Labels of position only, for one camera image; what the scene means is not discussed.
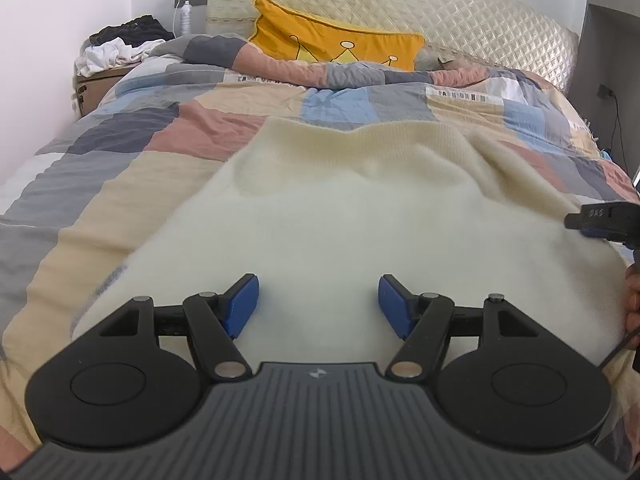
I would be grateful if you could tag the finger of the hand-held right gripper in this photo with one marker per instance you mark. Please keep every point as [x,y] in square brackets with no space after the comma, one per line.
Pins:
[577,220]

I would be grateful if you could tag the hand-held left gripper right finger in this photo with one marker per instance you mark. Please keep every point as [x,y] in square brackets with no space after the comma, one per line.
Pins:
[395,305]

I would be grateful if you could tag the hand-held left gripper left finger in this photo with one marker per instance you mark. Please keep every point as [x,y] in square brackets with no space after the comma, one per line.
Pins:
[240,305]

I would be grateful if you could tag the cream striped knit sweater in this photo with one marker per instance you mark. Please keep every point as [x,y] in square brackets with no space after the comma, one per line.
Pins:
[350,220]

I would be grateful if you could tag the white clothes pile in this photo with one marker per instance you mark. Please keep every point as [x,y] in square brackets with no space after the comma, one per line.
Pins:
[107,57]

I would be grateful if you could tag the black clothes pile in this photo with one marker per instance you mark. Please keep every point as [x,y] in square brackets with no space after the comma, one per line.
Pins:
[135,30]

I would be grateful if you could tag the person's right hand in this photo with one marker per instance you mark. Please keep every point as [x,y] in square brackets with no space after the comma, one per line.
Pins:
[634,300]

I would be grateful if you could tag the patchwork checked duvet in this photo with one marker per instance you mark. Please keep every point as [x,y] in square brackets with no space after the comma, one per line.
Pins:
[125,160]

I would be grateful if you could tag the grey green pillow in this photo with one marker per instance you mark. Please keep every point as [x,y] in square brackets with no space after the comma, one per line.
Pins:
[445,60]

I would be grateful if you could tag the cream quilted headboard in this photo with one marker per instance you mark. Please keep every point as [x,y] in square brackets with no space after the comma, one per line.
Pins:
[450,5]

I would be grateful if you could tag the wooden nightstand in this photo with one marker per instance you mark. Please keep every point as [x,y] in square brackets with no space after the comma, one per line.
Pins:
[92,90]

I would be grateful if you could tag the yellow crown print pillow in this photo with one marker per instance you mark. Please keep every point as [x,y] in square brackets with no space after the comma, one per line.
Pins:
[325,35]

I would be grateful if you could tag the white plastic bottle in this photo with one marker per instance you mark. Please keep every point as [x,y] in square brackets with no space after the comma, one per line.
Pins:
[185,17]

